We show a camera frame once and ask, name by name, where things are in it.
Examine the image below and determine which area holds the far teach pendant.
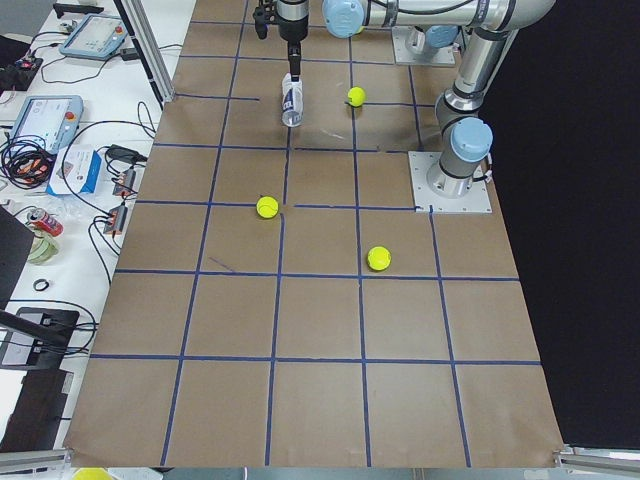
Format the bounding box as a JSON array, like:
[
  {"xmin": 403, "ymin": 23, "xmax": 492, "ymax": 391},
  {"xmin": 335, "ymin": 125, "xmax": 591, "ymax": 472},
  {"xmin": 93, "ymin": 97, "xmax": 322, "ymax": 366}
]
[{"xmin": 59, "ymin": 14, "xmax": 128, "ymax": 61}]

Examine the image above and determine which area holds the grey orange hub lower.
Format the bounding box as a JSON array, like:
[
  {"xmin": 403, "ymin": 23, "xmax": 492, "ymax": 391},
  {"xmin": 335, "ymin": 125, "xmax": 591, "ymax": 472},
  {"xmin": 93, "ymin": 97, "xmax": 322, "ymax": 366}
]
[{"xmin": 103, "ymin": 204, "xmax": 128, "ymax": 236}]

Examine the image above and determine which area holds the black power adapter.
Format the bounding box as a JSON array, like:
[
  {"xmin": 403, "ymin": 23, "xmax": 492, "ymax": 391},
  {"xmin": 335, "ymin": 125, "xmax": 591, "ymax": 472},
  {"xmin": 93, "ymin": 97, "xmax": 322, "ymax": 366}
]
[{"xmin": 106, "ymin": 144, "xmax": 148, "ymax": 165}]

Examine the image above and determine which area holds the grey orange hub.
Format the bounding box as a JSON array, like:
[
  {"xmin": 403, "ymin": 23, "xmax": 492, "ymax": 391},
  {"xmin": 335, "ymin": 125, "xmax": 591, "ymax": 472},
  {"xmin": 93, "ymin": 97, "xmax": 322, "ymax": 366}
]
[
  {"xmin": 103, "ymin": 204, "xmax": 128, "ymax": 236},
  {"xmin": 112, "ymin": 168, "xmax": 137, "ymax": 198}
]

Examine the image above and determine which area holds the grey orange hub upper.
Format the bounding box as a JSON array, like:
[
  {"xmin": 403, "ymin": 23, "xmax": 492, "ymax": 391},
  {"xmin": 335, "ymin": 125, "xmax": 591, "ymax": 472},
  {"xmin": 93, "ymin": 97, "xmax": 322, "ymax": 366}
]
[{"xmin": 112, "ymin": 168, "xmax": 137, "ymax": 198}]

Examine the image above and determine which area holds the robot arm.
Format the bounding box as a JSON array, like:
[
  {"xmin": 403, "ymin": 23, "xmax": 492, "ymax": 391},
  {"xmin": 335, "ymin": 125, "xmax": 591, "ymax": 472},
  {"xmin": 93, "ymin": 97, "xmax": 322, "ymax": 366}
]
[
  {"xmin": 405, "ymin": 25, "xmax": 459, "ymax": 55},
  {"xmin": 322, "ymin": 1, "xmax": 554, "ymax": 198}
]

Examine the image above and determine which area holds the tennis ball near centre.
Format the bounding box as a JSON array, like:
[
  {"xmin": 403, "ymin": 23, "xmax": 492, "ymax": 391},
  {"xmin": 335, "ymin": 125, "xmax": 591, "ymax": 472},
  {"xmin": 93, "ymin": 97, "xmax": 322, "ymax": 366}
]
[{"xmin": 347, "ymin": 86, "xmax": 367, "ymax": 108}]

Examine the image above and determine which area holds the red soda can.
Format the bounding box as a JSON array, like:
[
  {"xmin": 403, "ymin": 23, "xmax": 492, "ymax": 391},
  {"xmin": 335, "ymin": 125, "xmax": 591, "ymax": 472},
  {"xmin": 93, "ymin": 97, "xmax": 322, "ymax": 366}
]
[{"xmin": 27, "ymin": 208, "xmax": 64, "ymax": 237}]

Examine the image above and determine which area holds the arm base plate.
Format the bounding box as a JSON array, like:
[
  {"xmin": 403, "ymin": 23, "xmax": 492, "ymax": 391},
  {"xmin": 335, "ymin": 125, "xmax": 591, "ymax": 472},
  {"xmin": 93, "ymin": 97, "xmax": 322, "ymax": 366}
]
[
  {"xmin": 408, "ymin": 151, "xmax": 492, "ymax": 214},
  {"xmin": 392, "ymin": 25, "xmax": 460, "ymax": 67}
]

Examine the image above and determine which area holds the aluminium frame post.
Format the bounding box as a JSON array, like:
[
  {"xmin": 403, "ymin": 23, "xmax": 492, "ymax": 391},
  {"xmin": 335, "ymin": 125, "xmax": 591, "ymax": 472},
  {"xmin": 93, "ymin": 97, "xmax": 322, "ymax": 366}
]
[{"xmin": 114, "ymin": 0, "xmax": 175, "ymax": 108}]

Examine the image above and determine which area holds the tennis ball far corner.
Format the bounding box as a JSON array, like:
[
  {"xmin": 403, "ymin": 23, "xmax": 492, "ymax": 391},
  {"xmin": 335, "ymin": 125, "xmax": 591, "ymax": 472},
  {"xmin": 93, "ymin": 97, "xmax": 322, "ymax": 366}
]
[{"xmin": 366, "ymin": 245, "xmax": 392, "ymax": 272}]

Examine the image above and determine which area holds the brown paper table cover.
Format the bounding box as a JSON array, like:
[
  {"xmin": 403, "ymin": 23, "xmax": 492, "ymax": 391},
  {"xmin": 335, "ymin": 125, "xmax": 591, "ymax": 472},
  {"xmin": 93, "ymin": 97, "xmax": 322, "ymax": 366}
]
[{"xmin": 65, "ymin": 1, "xmax": 562, "ymax": 467}]

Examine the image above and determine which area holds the tennis ball on loose tape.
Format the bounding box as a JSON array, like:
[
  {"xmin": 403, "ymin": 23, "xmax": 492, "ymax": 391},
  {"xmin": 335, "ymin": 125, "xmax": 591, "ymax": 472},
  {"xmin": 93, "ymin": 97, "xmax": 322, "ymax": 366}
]
[{"xmin": 256, "ymin": 196, "xmax": 279, "ymax": 219}]

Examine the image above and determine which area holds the near teach pendant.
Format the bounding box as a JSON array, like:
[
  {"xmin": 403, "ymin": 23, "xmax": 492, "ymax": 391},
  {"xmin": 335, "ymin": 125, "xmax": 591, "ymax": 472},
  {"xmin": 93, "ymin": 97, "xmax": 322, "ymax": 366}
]
[{"xmin": 10, "ymin": 95, "xmax": 84, "ymax": 154}]

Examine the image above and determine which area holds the clear tennis ball can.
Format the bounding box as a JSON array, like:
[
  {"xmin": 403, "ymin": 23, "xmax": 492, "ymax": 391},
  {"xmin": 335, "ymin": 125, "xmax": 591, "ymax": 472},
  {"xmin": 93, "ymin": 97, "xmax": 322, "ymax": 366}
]
[{"xmin": 281, "ymin": 73, "xmax": 304, "ymax": 128}]

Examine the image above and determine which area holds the black laptop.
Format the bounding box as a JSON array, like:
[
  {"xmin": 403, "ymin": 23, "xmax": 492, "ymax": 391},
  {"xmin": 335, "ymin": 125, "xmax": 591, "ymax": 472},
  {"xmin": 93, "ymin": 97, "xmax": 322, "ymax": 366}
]
[{"xmin": 1, "ymin": 307, "xmax": 79, "ymax": 453}]

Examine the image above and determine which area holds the green tape roll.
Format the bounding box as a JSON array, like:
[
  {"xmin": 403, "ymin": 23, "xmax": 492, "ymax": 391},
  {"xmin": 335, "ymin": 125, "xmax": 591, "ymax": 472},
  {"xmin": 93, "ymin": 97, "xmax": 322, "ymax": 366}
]
[{"xmin": 27, "ymin": 230, "xmax": 59, "ymax": 265}]

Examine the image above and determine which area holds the blue white cardboard box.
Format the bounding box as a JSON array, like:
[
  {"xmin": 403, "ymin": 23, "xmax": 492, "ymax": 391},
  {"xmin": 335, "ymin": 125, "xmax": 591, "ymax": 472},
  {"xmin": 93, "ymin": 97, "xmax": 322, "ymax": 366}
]
[{"xmin": 46, "ymin": 145, "xmax": 101, "ymax": 196}]

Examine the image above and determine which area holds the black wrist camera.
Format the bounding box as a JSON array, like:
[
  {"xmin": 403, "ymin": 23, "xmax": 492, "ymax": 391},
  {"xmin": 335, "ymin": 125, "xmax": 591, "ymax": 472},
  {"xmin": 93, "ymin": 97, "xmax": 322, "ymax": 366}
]
[{"xmin": 252, "ymin": 0, "xmax": 276, "ymax": 40}]

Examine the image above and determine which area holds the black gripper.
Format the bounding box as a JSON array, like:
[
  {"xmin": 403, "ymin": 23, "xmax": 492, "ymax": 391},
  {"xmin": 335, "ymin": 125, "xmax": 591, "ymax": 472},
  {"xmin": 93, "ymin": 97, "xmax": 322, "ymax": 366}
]
[{"xmin": 276, "ymin": 0, "xmax": 308, "ymax": 82}]

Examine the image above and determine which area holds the teach pendant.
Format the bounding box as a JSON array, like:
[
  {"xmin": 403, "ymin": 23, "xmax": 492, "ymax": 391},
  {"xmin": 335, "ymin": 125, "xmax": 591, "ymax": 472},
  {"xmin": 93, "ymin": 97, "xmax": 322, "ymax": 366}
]
[
  {"xmin": 10, "ymin": 95, "xmax": 84, "ymax": 154},
  {"xmin": 59, "ymin": 14, "xmax": 128, "ymax": 61}
]

